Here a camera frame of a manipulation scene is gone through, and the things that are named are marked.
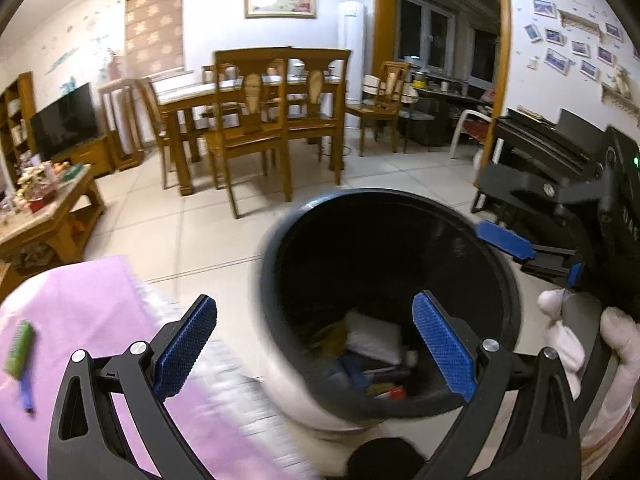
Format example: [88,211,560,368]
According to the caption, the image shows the tall wooden plant stand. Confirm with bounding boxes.
[97,78,146,172]

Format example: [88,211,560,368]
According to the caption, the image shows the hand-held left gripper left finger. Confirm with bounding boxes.
[47,294,218,480]

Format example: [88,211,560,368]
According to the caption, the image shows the blue plastic wrapper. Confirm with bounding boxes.
[334,352,417,387]

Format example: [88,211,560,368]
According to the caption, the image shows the wooden dining chair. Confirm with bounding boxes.
[135,77,174,191]
[205,49,294,219]
[285,47,352,187]
[347,60,414,157]
[201,62,239,87]

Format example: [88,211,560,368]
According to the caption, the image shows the purple tablecloth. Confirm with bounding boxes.
[0,255,301,480]

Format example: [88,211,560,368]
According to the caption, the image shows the red white wrapper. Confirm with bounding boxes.
[372,384,409,402]

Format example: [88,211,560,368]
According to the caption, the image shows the wooden door frame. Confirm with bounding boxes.
[374,0,514,162]

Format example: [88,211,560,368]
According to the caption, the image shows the tiered snack tray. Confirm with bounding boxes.
[17,162,62,201]

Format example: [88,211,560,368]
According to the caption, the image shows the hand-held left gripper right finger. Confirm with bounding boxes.
[411,290,584,480]

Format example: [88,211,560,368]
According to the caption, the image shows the black digital piano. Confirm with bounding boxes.
[472,107,609,226]

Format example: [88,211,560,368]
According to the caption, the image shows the white trash bin black liner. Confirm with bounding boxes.
[257,187,523,443]

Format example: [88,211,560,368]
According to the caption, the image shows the group of wall photo frames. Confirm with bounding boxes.
[522,0,640,82]

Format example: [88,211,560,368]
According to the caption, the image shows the white standing air conditioner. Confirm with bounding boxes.
[337,1,369,107]

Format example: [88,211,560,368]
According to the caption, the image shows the wooden dining table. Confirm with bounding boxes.
[150,74,347,197]

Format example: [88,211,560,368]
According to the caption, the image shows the person's right hand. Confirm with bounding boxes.
[538,287,640,398]

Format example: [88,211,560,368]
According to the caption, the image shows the dark side table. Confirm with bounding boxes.
[400,77,497,152]

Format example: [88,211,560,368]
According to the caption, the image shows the wooden television stand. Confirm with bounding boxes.
[65,135,116,179]

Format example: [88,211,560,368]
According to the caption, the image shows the blue pen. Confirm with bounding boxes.
[17,377,37,415]

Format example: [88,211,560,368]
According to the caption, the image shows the silver bubble mailer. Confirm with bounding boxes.
[345,310,405,365]

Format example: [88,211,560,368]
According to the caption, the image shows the wooden coffee table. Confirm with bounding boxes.
[0,162,108,287]

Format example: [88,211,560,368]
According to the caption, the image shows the patterned roller blind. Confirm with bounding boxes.
[124,0,187,79]

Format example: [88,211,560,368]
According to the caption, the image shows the white plastic chair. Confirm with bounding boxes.
[450,107,497,162]

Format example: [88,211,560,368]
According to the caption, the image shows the black flat television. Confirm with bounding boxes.
[29,81,99,162]

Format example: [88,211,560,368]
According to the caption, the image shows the white wall shelf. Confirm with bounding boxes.
[601,65,640,122]

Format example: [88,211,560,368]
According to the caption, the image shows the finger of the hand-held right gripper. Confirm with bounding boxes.
[475,164,608,262]
[521,258,587,290]

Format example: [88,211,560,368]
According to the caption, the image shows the wooden bookshelf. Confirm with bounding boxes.
[0,71,39,171]

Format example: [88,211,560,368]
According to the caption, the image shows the white round wicker table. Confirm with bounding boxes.
[132,280,321,480]

